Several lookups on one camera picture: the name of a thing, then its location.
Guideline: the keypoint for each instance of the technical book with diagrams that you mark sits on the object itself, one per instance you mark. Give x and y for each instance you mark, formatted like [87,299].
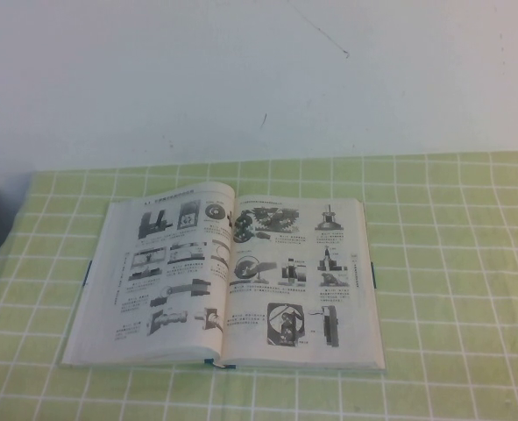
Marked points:
[285,263]

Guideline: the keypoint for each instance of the green white checked tablecloth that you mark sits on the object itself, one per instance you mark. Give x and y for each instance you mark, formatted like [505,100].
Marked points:
[460,351]

